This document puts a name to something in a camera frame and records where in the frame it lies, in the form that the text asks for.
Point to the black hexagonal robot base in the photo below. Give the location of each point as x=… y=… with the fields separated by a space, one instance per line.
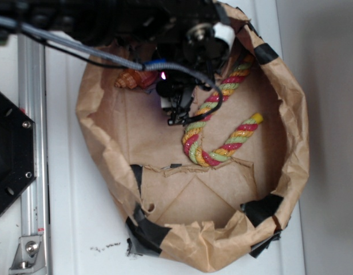
x=16 y=152

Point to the metal corner bracket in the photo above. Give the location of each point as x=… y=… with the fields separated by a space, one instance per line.
x=29 y=257

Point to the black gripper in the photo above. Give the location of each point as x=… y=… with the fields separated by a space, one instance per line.
x=205 y=49

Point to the orange spiral conch shell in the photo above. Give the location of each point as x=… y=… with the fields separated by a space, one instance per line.
x=131 y=79

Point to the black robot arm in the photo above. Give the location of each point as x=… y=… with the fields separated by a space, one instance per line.
x=87 y=25

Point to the aluminium extrusion rail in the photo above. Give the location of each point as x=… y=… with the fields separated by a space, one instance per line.
x=35 y=216

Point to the brown paper-lined round bin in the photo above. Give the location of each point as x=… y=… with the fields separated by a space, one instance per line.
x=215 y=190

